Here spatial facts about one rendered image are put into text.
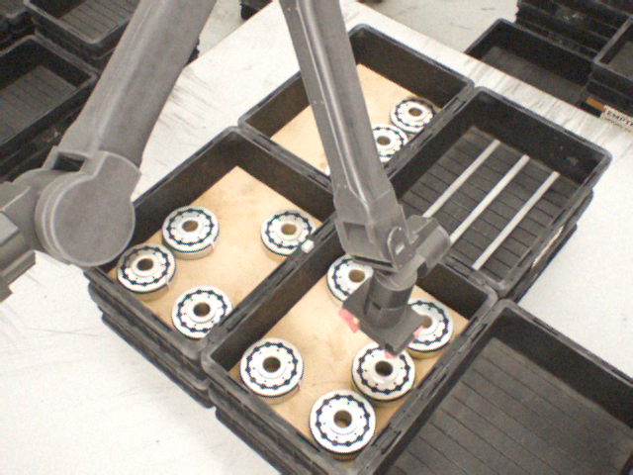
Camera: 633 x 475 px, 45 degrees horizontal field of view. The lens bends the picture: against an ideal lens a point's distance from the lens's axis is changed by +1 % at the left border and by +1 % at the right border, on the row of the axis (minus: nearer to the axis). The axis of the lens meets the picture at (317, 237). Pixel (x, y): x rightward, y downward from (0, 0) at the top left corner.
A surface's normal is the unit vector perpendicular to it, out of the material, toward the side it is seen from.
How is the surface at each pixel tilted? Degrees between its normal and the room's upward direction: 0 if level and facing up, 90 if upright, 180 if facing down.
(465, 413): 0
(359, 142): 59
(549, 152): 90
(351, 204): 81
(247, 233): 0
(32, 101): 0
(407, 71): 90
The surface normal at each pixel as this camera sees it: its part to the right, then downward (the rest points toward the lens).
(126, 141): 0.78, -0.02
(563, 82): 0.01, -0.59
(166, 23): 0.65, 0.11
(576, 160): -0.64, 0.62
